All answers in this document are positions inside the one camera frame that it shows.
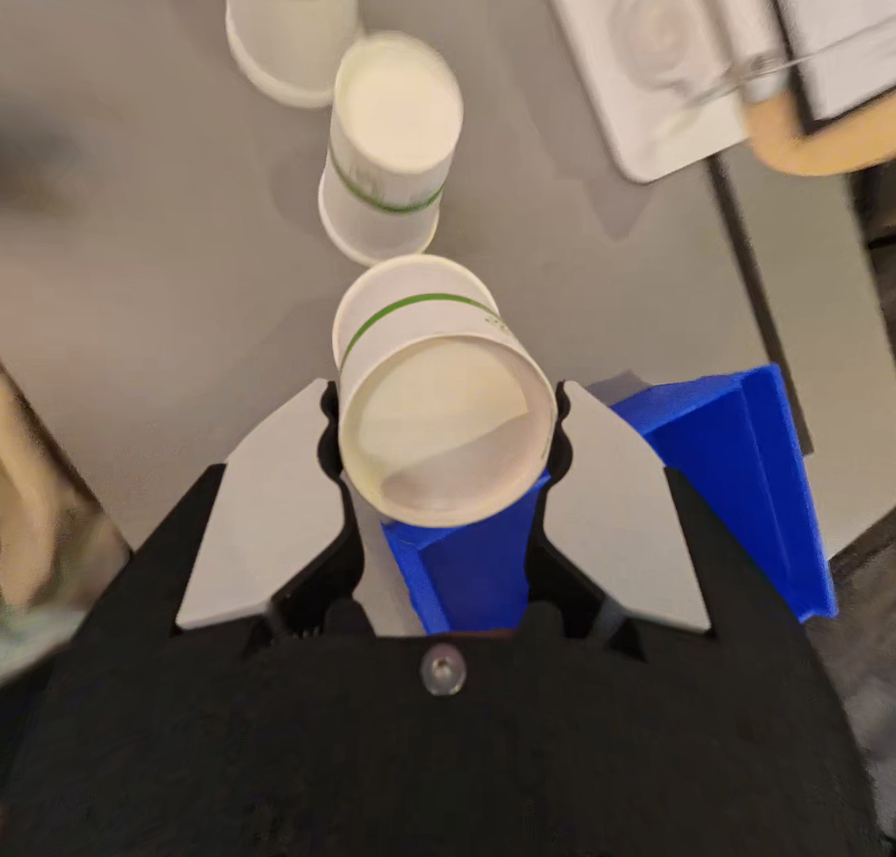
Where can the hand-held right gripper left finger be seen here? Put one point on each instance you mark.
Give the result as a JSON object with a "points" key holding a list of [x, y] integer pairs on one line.
{"points": [[266, 521]]}

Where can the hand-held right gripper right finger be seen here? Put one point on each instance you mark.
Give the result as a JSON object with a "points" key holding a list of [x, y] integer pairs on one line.
{"points": [[623, 521]]}

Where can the blue plastic bin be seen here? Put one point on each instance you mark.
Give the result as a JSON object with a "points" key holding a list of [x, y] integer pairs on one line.
{"points": [[728, 465]]}

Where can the white paper cup green stripe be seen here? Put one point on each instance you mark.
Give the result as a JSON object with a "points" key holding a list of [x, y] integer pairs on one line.
{"points": [[287, 24], [392, 115], [448, 423]]}

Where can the person's beige sweatshirt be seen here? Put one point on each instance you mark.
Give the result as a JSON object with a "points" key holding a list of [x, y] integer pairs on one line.
{"points": [[42, 521]]}

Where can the wooden document stand white base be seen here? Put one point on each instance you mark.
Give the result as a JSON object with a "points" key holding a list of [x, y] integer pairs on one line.
{"points": [[644, 122]]}

